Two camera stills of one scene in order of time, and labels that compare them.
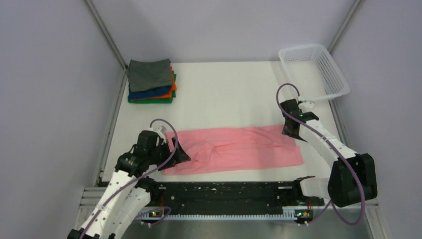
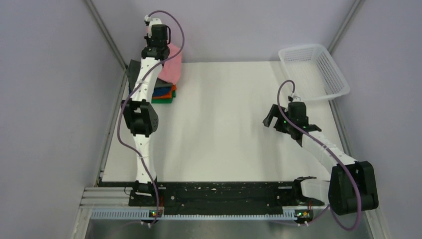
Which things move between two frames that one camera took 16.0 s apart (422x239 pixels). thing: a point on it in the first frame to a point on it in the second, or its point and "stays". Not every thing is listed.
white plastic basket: x=314 y=72 stays
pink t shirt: x=233 y=149 to x=171 y=71
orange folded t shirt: x=173 y=87 stays
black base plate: x=206 y=195 stays
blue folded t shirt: x=154 y=91 stays
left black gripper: x=180 y=156 to x=148 y=39
